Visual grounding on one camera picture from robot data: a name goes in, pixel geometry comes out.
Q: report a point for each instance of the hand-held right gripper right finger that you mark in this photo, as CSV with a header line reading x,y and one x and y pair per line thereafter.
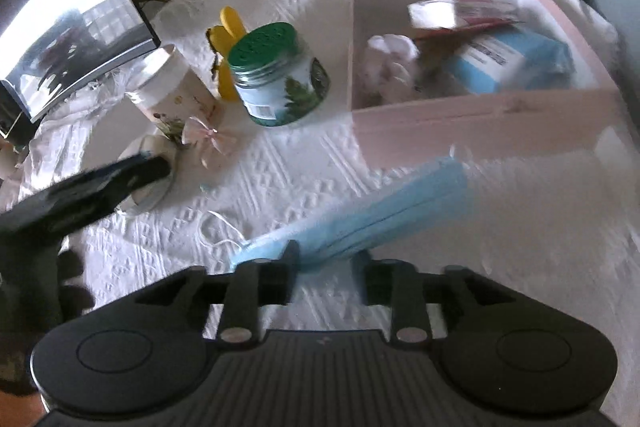
x,y
364,279

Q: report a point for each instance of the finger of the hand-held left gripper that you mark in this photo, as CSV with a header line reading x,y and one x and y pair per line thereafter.
x,y
120,179

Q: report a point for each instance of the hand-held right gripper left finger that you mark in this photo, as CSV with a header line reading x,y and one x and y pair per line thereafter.
x,y
290,277

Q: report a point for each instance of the white oval dish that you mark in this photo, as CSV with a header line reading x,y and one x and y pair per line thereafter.
x,y
152,200

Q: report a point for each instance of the blue face mask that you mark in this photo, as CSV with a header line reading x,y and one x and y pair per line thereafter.
x,y
390,212

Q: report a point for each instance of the pink cardboard box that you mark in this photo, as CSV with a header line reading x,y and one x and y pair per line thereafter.
x,y
500,102

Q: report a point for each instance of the pink lace scrunchie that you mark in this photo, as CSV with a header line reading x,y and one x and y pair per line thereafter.
x,y
392,57

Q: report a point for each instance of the blue tissue pack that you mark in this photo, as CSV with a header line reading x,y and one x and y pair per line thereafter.
x,y
520,57

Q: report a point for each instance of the red snack packet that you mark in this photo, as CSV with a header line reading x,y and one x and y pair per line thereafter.
x,y
480,12

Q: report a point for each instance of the person's left hand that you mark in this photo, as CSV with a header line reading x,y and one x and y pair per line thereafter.
x,y
74,267

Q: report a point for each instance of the pink ribbon bow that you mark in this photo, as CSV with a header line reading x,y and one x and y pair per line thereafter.
x,y
210,139

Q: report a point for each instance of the white floral paper cup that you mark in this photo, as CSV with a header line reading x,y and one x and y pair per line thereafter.
x,y
170,82

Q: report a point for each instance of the white knitted blanket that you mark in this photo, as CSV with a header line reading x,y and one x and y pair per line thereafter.
x,y
280,167

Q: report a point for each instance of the black computer monitor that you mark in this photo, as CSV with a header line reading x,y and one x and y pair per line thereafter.
x,y
65,7

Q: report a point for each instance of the green-lid glass jar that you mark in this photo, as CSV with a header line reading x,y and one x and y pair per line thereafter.
x,y
280,92

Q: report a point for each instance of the yellow plastic toy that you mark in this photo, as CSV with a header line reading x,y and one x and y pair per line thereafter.
x,y
230,24

